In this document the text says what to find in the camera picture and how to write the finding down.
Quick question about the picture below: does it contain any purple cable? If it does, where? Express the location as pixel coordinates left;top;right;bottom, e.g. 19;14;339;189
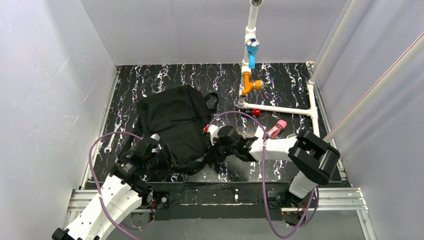
206;110;320;239
88;131;157;240

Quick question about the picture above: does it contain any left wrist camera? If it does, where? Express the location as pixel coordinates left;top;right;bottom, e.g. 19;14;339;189
150;133;161;144

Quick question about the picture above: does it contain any brown grey small stapler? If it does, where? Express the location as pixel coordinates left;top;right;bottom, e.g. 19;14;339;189
286;133;298;139

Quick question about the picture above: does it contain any white pvc pipe frame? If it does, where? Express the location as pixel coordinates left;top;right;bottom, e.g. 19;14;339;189
236;0;424;143

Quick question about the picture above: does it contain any orange flashlight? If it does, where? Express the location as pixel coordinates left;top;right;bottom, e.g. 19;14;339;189
241;71;264;96

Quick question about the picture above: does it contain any blue flashlight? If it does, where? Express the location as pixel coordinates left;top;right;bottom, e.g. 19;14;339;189
246;38;260;70

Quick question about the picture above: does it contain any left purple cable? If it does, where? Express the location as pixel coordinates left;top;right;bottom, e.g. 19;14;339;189
88;131;157;240

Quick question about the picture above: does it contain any pink eraser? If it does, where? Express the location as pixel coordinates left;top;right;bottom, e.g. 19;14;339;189
266;120;287;140

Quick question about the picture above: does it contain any silver wrench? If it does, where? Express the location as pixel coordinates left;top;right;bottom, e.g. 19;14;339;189
104;121;122;154

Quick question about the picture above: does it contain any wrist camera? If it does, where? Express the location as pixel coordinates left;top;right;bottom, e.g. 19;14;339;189
150;133;161;144
203;124;219;146

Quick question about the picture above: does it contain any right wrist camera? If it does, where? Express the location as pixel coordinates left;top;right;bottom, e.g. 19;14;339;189
203;124;219;146

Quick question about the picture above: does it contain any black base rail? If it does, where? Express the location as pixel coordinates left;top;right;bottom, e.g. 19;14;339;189
150;182;266;221

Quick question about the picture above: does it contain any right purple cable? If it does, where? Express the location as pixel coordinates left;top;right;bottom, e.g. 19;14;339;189
206;110;320;239

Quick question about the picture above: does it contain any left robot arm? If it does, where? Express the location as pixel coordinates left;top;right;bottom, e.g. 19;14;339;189
51;138;185;240

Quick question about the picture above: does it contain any black student backpack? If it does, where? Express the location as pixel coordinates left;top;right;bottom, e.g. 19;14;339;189
118;85;219;175

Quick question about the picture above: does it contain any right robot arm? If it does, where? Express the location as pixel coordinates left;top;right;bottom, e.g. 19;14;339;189
204;124;341;200

